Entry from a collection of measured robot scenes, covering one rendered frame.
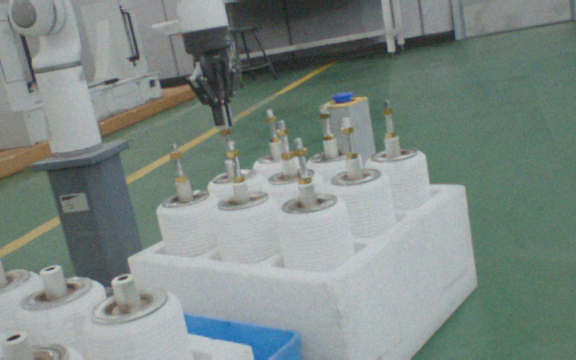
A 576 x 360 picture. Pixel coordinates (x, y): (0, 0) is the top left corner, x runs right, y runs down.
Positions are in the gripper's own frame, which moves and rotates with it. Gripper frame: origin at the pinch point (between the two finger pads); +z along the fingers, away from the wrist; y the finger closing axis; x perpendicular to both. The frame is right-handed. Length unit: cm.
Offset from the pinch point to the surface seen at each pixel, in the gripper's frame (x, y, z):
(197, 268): -4.0, -20.6, 17.8
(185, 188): 1.3, -12.3, 8.4
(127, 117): 219, 234, 31
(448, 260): -32.9, 3.7, 26.8
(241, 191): -10.0, -14.8, 8.6
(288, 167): -12.1, -3.4, 8.5
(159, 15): 341, 460, -33
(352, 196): -24.3, -9.3, 11.7
